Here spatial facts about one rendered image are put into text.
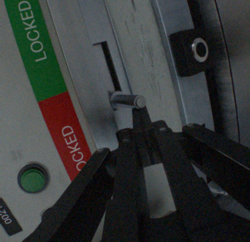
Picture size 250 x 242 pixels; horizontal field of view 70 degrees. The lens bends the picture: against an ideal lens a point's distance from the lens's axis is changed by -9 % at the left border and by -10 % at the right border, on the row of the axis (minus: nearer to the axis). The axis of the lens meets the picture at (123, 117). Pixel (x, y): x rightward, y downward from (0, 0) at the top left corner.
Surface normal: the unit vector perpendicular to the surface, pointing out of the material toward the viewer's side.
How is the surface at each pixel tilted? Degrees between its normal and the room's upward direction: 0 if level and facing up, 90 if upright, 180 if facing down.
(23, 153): 90
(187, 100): 90
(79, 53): 90
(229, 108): 0
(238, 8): 0
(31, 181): 90
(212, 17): 0
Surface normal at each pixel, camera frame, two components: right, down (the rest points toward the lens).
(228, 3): -0.84, 0.37
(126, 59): 0.46, 0.11
